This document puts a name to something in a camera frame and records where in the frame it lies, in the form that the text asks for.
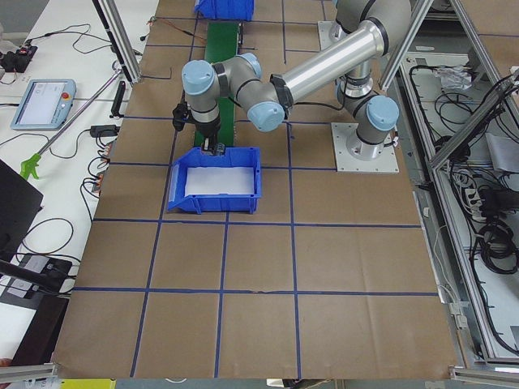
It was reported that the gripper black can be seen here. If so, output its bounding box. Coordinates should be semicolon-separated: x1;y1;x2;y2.
194;119;221;153

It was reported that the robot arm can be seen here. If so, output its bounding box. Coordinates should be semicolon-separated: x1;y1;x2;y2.
173;1;411;160

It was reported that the left blue plastic bin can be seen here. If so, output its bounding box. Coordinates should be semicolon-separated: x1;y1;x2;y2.
167;147;262;214

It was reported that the blue plastic bin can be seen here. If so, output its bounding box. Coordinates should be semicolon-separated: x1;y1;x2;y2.
167;147;262;214
194;0;255;21

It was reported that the green conveyor belt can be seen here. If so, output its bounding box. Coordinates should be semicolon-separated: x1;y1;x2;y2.
192;21;242;148

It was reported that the black power adapter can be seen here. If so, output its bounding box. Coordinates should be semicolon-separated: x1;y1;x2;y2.
89;125;120;138

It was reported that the right blue plastic bin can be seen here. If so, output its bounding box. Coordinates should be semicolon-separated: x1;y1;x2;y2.
194;0;255;21

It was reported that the teach pendant tablet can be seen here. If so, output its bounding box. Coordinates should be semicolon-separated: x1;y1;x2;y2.
11;79;76;130

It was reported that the reacher grabber tool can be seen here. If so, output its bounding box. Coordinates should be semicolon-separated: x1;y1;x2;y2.
19;68;122;180

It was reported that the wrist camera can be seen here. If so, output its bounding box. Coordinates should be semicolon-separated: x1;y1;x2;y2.
172;101;191;132

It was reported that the red black conveyor wire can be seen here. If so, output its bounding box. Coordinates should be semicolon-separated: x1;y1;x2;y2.
146;15;208;43

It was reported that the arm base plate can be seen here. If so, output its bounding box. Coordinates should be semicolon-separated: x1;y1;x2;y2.
318;21;355;51
331;122;399;174

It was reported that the aluminium frame post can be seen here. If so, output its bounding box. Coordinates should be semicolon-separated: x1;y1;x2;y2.
92;0;141;84

